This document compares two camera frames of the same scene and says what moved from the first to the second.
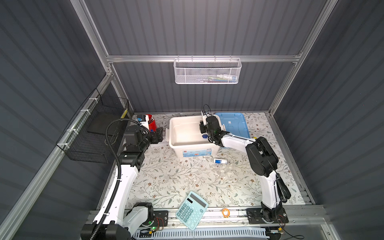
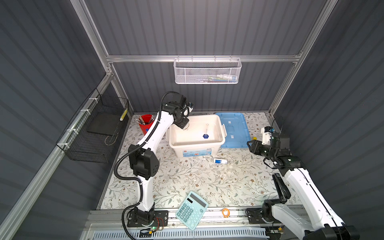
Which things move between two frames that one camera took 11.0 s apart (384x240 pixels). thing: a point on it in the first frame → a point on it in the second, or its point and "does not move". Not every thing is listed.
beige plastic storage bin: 186,140 does not move
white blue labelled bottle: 220,161 does not move
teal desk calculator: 192,210 does not move
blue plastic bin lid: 235,123 does not move
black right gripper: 202,126 → 255,146
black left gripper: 155,137 → 182,124
